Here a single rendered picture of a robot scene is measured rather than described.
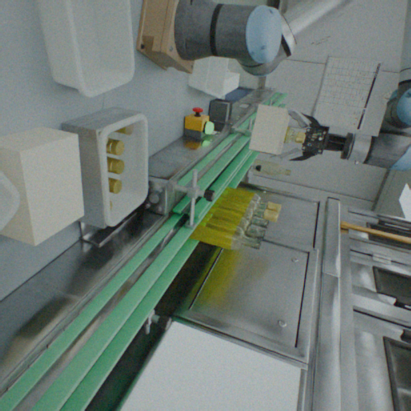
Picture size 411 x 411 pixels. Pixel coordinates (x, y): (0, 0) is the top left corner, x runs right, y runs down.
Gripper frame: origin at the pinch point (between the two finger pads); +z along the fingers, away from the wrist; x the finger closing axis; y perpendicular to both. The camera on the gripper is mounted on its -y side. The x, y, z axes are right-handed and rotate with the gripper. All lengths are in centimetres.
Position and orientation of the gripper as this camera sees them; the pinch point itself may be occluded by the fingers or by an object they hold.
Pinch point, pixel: (275, 133)
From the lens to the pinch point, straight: 98.0
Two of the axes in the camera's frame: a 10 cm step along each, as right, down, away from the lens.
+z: -9.3, -2.5, 2.7
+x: -2.1, 9.6, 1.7
